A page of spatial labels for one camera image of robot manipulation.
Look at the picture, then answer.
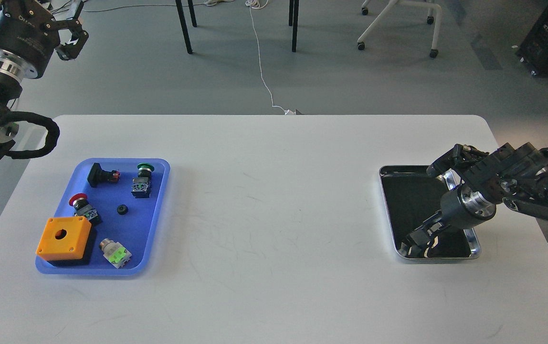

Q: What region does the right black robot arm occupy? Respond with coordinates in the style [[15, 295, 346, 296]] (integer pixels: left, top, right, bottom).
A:
[[400, 143, 548, 258]]

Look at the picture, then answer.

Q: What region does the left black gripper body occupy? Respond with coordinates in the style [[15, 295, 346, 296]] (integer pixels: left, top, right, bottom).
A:
[[0, 10, 60, 79]]

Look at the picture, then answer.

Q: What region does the white rolling chair base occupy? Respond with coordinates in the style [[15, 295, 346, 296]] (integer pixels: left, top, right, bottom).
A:
[[357, 0, 443, 59]]

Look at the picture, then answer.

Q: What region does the red mushroom push button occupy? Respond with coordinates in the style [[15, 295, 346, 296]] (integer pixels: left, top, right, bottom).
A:
[[69, 193, 102, 226]]

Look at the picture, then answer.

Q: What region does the silver metal tray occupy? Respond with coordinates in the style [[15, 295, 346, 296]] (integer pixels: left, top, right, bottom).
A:
[[379, 165, 482, 263]]

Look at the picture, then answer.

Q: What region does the black table leg left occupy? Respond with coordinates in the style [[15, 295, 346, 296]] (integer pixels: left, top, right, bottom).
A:
[[174, 0, 197, 54]]

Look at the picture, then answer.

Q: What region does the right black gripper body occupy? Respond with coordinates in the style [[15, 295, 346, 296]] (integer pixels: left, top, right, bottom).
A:
[[440, 185, 496, 229]]

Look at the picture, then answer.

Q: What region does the small black gear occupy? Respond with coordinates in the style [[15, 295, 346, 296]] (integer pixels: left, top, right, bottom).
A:
[[116, 204, 128, 215]]

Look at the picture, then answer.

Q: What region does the green illuminated push button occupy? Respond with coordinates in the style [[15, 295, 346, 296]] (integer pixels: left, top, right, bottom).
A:
[[98, 238, 132, 269]]

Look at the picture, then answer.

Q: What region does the black table leg right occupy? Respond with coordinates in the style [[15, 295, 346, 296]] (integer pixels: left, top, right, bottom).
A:
[[288, 0, 299, 53]]

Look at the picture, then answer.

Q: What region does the black table leg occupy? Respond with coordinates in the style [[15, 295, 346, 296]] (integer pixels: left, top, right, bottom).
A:
[[174, 0, 197, 54], [288, 0, 299, 53]]

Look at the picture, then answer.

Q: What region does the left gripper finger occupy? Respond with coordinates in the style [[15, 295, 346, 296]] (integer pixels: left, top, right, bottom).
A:
[[52, 0, 89, 61], [0, 0, 48, 20]]

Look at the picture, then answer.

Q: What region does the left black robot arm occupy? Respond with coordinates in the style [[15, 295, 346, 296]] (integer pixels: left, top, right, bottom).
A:
[[0, 0, 89, 161]]

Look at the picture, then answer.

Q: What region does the orange button enclosure box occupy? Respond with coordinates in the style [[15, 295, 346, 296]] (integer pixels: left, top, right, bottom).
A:
[[35, 216, 93, 262]]

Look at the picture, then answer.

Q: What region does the black selector switch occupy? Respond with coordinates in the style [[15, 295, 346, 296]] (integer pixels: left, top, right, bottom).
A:
[[87, 162, 121, 188]]

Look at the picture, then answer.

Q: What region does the black floor cable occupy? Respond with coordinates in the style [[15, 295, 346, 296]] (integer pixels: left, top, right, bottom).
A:
[[45, 0, 88, 15]]

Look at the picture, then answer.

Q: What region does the blue plastic tray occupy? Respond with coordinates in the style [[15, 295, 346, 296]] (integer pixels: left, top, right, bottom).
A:
[[35, 158, 170, 276]]

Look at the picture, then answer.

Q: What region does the white floor cable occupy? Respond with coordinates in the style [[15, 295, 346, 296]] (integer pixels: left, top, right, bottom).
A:
[[245, 0, 298, 116]]

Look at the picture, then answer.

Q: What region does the green push button switch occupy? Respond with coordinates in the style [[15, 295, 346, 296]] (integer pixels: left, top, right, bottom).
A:
[[131, 162, 155, 198]]

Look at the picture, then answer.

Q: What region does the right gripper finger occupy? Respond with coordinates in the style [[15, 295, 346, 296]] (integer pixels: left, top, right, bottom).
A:
[[410, 225, 456, 258], [398, 213, 446, 256]]

